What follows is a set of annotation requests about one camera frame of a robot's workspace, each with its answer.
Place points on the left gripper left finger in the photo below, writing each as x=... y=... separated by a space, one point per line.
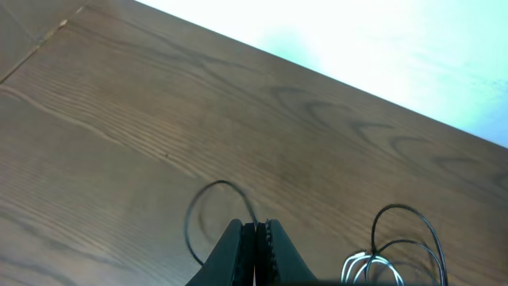
x=231 y=262

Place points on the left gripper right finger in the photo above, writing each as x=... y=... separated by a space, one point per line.
x=277 y=259

